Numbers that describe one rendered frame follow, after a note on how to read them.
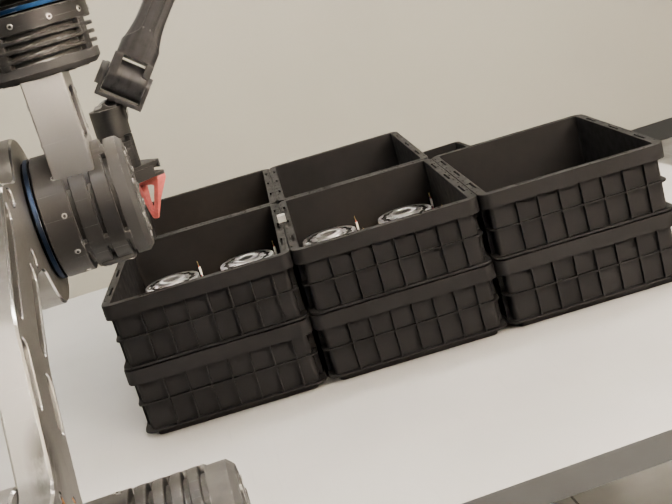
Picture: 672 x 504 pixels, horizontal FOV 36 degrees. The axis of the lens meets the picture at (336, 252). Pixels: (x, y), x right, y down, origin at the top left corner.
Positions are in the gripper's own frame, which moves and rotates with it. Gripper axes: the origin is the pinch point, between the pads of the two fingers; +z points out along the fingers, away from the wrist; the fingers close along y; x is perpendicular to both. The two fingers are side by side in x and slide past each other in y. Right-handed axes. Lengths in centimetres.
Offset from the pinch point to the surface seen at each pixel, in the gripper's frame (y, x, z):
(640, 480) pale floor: -90, 31, 100
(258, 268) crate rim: 2.1, 27.8, 7.5
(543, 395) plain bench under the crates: -5, 69, 28
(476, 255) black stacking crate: -23, 50, 15
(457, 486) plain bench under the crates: 18, 70, 28
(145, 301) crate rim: 15.0, 15.6, 7.7
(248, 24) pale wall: -253, -222, -7
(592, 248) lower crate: -35, 63, 19
